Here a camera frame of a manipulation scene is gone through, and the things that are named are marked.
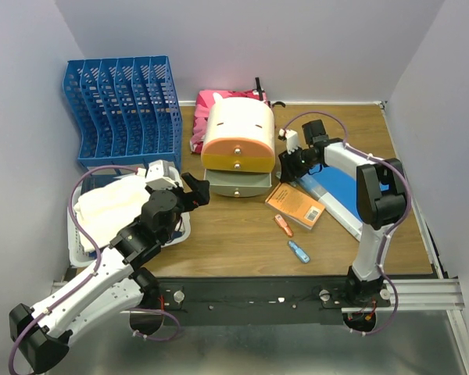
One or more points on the white folded cloth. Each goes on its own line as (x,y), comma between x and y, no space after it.
(103,211)

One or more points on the yellow drawer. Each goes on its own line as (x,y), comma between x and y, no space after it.
(238,163)

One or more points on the white mini drawer cabinet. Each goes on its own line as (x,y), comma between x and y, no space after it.
(241,118)

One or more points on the orange correction tape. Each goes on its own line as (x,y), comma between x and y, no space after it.
(280,221)

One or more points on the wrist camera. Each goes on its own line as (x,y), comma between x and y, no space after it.
(161,175)
(291,139)

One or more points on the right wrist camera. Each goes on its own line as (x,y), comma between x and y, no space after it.
(291,139)

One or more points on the white laundry basket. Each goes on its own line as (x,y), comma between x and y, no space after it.
(78,256)

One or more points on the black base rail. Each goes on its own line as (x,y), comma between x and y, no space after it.
(229,301)

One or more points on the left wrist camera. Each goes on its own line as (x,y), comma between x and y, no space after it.
(161,175)

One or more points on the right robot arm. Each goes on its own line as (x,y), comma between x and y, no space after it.
(383,198)

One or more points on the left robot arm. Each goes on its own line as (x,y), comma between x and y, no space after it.
(116,280)

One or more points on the grey bottom drawer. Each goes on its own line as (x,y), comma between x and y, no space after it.
(238,184)

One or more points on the orange paperback book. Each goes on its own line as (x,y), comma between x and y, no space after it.
(295,205)

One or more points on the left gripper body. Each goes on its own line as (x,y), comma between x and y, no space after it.
(186,201)

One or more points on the aluminium frame rail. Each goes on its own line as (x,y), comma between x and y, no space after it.
(426,298)

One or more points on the blue correction tape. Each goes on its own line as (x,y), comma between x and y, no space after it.
(299,252)

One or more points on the blue document folder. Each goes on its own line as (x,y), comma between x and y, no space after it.
(335,192)

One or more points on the blue plastic file organizer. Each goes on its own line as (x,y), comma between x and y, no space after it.
(126,109)

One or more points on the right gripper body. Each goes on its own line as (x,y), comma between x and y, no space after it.
(297,161)

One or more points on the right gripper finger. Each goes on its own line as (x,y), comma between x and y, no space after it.
(293,177)
(286,175)

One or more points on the pink camouflage cloth bag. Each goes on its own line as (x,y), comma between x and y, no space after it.
(203,105)

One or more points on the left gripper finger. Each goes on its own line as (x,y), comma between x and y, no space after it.
(190,181)
(201,194)

